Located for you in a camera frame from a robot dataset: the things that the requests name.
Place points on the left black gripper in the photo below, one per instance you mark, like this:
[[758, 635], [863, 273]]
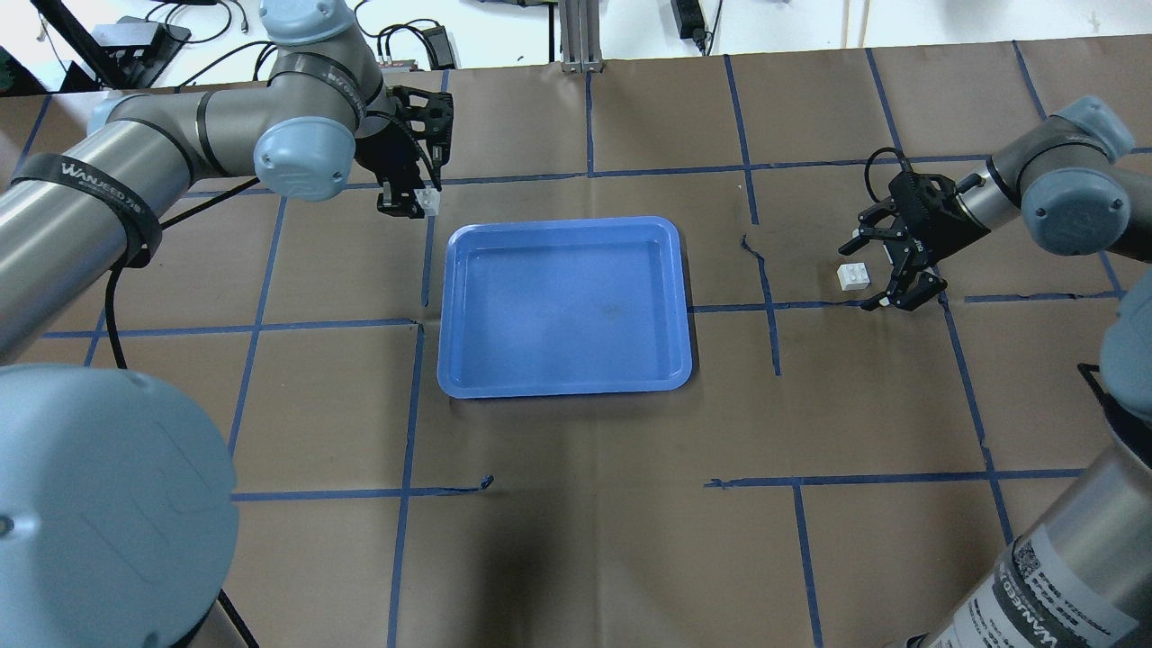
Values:
[[379, 153]]

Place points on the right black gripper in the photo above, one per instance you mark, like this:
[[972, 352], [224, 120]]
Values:
[[947, 230]]

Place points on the white block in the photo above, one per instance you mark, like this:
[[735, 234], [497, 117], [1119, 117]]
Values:
[[853, 277], [429, 201]]

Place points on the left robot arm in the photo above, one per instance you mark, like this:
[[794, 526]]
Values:
[[119, 526]]

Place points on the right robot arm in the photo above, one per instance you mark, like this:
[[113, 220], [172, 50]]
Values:
[[1080, 575]]

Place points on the blue plastic tray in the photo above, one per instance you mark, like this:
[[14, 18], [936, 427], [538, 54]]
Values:
[[564, 307]]

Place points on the grey terminal box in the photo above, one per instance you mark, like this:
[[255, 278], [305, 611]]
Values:
[[396, 65]]

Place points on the black power supply brick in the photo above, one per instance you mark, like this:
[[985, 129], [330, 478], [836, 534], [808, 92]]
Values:
[[441, 52]]

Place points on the brown paper table cover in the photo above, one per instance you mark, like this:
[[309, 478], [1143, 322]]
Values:
[[826, 477]]

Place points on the black power adapter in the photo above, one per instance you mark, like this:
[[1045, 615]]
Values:
[[691, 24]]

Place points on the aluminium frame post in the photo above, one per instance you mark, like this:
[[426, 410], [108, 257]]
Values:
[[580, 36]]

